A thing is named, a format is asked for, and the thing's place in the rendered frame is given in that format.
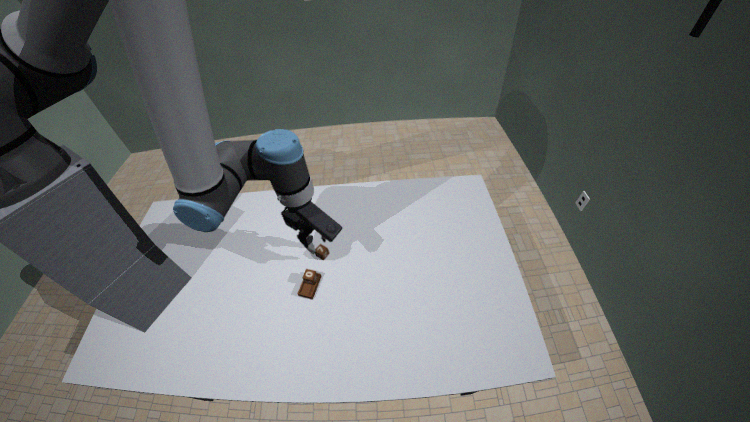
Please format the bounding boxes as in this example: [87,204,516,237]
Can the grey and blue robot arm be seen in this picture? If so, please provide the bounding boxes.
[0,0,314,232]

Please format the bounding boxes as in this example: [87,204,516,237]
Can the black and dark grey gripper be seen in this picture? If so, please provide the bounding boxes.
[281,198,316,254]

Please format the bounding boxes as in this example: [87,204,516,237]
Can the brown cube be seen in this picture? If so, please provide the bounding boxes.
[315,244,330,260]
[303,269,318,285]

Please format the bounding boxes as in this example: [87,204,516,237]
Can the brown wooden tray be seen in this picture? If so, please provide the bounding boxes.
[297,273,322,300]

